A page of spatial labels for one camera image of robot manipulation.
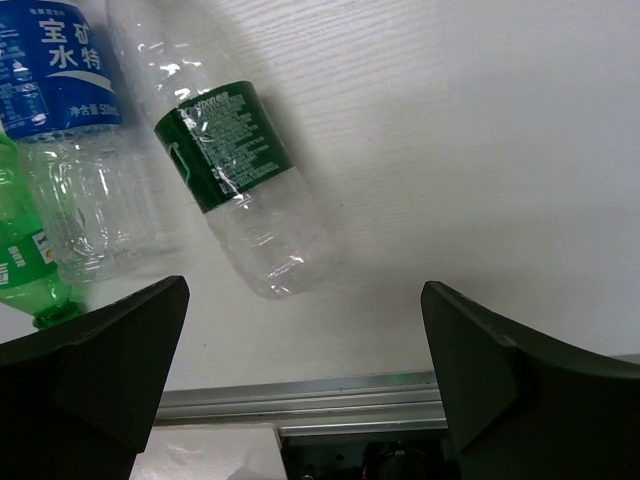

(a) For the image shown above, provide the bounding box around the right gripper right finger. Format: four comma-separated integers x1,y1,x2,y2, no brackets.
421,281,639,479

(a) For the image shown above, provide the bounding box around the aluminium table front rail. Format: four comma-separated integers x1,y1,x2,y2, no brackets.
156,372,447,437

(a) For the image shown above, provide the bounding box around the green label water bottle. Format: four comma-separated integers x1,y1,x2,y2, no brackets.
106,1,328,299

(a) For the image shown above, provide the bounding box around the blue label water bottle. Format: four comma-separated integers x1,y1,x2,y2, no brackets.
1,1,163,283

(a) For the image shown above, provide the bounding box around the green soda bottle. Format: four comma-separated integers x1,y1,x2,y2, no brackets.
1,135,83,330

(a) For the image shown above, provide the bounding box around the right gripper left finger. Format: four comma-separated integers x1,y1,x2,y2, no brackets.
1,276,190,479

